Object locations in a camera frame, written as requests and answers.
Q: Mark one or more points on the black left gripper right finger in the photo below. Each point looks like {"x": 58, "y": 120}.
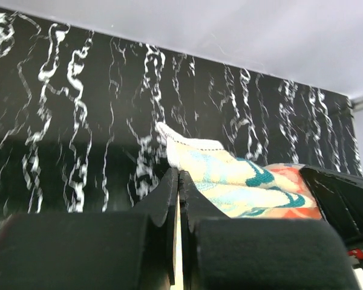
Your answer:
{"x": 220, "y": 252}

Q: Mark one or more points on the cream rabbit print towel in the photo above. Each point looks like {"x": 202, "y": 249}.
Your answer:
{"x": 239, "y": 187}

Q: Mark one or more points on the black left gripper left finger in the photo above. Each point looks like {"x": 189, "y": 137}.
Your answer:
{"x": 133, "y": 249}

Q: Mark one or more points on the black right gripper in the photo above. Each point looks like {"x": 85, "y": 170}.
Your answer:
{"x": 339, "y": 197}

